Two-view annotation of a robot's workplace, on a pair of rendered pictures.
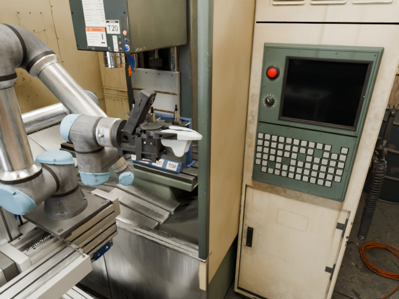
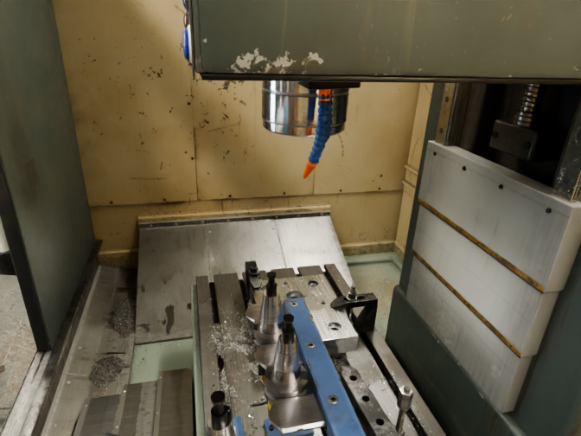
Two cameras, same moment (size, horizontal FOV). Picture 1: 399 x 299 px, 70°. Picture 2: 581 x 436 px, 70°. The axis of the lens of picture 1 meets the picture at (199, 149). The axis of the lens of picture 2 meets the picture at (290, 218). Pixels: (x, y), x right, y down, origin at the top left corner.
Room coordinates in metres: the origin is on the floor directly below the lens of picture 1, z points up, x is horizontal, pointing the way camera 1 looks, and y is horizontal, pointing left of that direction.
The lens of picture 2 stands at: (1.51, 0.01, 1.67)
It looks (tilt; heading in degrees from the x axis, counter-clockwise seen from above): 24 degrees down; 48
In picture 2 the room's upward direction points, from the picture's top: 2 degrees clockwise
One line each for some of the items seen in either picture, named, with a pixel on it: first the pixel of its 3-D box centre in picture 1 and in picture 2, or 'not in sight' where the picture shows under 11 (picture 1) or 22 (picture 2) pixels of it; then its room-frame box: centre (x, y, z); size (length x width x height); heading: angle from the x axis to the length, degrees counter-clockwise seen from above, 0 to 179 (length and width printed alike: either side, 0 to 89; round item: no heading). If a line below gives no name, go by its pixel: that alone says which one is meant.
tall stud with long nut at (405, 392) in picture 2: not in sight; (402, 410); (2.11, 0.31, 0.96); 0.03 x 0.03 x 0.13
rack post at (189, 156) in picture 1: (189, 144); not in sight; (1.73, 0.07, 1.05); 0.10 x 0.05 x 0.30; 153
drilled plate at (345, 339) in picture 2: not in sight; (298, 313); (2.15, 0.68, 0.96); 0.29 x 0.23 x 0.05; 63
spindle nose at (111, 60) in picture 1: (114, 57); (305, 95); (2.05, 0.59, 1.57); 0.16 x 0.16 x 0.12
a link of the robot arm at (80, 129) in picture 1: (86, 130); not in sight; (0.69, 0.29, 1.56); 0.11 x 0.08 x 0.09; 73
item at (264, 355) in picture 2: not in sight; (277, 355); (1.83, 0.39, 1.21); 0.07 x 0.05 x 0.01; 153
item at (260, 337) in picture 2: not in sight; (271, 331); (1.86, 0.44, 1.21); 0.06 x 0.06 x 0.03
